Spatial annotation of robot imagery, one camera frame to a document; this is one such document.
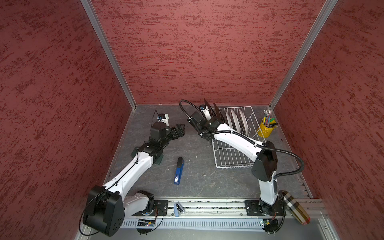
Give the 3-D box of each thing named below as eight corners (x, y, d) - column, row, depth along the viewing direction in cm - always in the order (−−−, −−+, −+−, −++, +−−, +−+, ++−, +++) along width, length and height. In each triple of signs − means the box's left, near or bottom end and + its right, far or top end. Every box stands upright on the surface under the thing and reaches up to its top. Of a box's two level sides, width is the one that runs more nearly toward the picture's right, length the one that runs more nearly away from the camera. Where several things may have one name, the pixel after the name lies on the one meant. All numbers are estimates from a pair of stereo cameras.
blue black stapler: (174, 184, 84) (173, 181, 80) (178, 160, 93) (177, 156, 89) (180, 185, 83) (179, 182, 79) (184, 160, 93) (183, 157, 89)
